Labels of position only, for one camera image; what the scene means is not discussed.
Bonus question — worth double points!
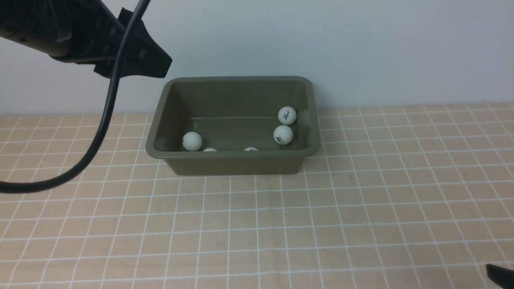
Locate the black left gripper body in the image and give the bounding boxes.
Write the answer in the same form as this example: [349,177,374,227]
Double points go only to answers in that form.
[48,0,129,65]

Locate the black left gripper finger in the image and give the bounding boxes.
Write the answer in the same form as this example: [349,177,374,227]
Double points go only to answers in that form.
[93,8,172,78]

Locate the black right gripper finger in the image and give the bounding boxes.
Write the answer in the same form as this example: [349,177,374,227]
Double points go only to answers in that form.
[486,264,514,289]

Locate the white ball with logo centre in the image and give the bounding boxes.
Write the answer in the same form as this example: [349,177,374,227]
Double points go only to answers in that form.
[277,106,297,126]

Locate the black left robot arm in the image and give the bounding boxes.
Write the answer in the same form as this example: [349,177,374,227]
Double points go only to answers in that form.
[0,0,172,79]

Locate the olive green plastic bin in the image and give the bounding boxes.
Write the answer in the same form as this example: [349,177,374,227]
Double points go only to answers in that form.
[146,76,321,176]

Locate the orange checkered tablecloth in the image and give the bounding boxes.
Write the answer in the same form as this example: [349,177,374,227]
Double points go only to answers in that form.
[0,104,514,289]

